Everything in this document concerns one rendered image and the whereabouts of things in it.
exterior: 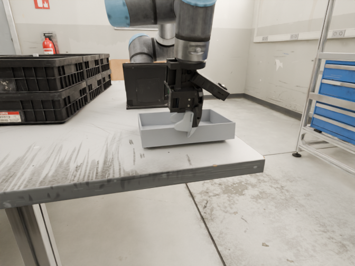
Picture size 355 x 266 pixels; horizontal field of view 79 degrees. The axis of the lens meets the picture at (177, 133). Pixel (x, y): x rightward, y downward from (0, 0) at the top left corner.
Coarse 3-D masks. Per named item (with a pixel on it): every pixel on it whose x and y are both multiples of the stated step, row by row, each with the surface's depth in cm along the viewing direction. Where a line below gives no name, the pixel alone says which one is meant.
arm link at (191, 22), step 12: (180, 0) 40; (192, 0) 39; (204, 0) 39; (216, 0) 41; (180, 12) 41; (192, 12) 40; (204, 12) 40; (180, 24) 42; (192, 24) 41; (204, 24) 41; (180, 36) 43; (192, 36) 42; (204, 36) 43
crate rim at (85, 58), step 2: (82, 56) 100; (84, 56) 101; (86, 56) 104; (88, 56) 107; (90, 56) 110; (92, 56) 114; (94, 56) 116; (96, 56) 120; (98, 56) 125; (82, 58) 100; (84, 58) 101; (86, 58) 104; (88, 58) 107; (90, 58) 110; (92, 58) 114; (94, 58) 116; (96, 58) 120; (98, 58) 125; (82, 60) 100; (84, 60) 101; (86, 60) 104; (88, 60) 107; (90, 60) 110
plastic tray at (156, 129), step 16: (160, 112) 77; (176, 112) 78; (208, 112) 81; (144, 128) 74; (160, 128) 58; (208, 128) 61; (224, 128) 62; (144, 144) 58; (160, 144) 59; (176, 144) 60
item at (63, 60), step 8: (0, 56) 95; (8, 56) 95; (16, 56) 95; (24, 56) 96; (32, 56) 96; (40, 56) 96; (48, 56) 96; (56, 56) 97; (64, 56) 97; (72, 56) 97; (80, 56) 96; (0, 64) 70; (8, 64) 70; (16, 64) 71; (24, 64) 71; (32, 64) 71; (40, 64) 71; (48, 64) 71; (56, 64) 73; (64, 64) 80
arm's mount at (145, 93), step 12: (132, 72) 95; (144, 72) 96; (156, 72) 97; (132, 84) 97; (144, 84) 98; (156, 84) 99; (132, 96) 99; (144, 96) 99; (156, 96) 101; (132, 108) 100; (144, 108) 101
